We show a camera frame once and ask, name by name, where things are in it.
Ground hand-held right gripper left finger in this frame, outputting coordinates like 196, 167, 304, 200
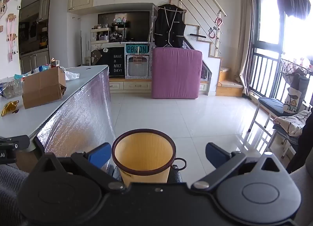
34, 142, 126, 191

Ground black vest with white trim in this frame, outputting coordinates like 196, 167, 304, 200
154, 3, 187, 48

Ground blue snack packet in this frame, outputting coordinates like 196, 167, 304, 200
32, 65, 52, 73

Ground black television screen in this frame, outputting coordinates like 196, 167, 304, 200
97, 11, 150, 44

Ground yellow bin with brown rim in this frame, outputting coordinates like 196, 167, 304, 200
112, 130, 188, 184

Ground pink hooks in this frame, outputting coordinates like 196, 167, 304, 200
209, 17, 224, 39

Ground curved wooden board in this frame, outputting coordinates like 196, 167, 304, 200
15, 151, 45, 174

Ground dark cloth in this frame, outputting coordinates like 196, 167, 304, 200
286, 113, 313, 173

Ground wooden staircase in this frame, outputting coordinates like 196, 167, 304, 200
183, 22, 245, 97

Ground metal stair railing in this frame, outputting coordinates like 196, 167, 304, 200
119, 0, 228, 55

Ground gold foil wrapper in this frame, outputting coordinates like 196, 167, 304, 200
1, 100, 20, 117

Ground cartoon printed bag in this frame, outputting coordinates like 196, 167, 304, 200
283, 73, 307, 114

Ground patterned blanket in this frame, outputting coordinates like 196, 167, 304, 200
272, 110, 312, 137

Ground low cream drawer cabinet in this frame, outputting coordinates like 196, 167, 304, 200
109, 77, 153, 94

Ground kitchen cabinets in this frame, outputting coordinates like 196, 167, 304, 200
19, 0, 51, 74

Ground brown cardboard box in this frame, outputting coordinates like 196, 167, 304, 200
22, 66, 67, 109

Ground grey cloth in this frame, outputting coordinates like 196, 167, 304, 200
289, 167, 313, 226
0, 164, 33, 226

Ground silver foil sheet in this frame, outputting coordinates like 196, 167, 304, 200
35, 66, 116, 168

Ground clear patterned plastic bag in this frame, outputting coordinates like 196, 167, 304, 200
0, 80, 24, 100

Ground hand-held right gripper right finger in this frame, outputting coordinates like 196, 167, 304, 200
191, 142, 290, 191

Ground shelf rack with bottles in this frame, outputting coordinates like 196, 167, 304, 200
90, 18, 127, 46

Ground wall decoration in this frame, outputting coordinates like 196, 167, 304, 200
0, 0, 18, 63

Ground white metal chair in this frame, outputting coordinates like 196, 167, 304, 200
247, 96, 306, 159

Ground black chalkboard sign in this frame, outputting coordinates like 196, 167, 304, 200
91, 46, 126, 77

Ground pink cushion block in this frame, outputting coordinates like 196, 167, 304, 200
151, 47, 203, 100

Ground beige curtain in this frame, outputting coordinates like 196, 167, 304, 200
234, 0, 256, 96

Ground black window railing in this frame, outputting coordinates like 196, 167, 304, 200
249, 47, 285, 101

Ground metal cabinet with teal sign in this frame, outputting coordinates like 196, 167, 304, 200
124, 42, 153, 80

